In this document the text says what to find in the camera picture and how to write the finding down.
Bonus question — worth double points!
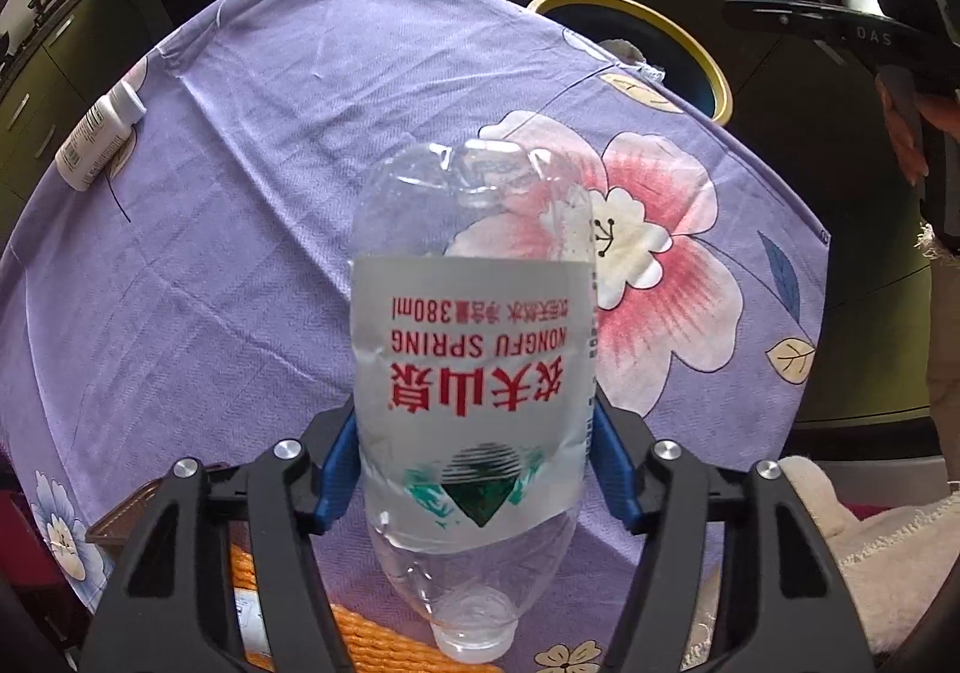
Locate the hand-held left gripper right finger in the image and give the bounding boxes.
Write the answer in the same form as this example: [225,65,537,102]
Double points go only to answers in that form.
[589,392,878,673]

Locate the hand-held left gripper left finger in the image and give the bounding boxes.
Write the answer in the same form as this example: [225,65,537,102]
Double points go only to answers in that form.
[79,395,361,673]

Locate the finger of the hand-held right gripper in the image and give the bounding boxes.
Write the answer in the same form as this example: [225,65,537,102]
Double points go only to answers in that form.
[724,0,856,44]

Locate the yellow-rimmed black trash bin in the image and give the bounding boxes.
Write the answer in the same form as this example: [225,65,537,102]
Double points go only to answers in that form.
[525,0,734,123]

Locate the white tissue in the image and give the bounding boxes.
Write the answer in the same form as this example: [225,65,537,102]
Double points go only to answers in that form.
[600,37,668,82]

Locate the clear plastic water bottle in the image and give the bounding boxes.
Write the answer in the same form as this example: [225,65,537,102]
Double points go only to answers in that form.
[349,137,601,663]

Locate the person's right hand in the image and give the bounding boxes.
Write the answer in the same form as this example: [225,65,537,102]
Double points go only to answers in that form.
[876,73,960,188]

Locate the orange woven mat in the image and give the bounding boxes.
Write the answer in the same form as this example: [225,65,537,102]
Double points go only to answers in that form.
[229,542,451,673]

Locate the brown flat packet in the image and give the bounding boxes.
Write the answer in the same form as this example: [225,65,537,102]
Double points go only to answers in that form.
[84,464,233,546]

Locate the purple floral tablecloth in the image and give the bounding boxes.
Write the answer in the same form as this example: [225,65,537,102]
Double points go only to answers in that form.
[0,0,830,673]

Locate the white fuzzy cloth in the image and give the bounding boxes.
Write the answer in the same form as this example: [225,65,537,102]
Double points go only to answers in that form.
[780,455,960,673]

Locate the white pill bottle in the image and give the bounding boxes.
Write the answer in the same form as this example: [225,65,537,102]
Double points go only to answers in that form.
[55,80,149,192]

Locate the green lower cabinets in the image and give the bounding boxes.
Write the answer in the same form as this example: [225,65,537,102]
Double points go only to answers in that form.
[0,0,173,239]

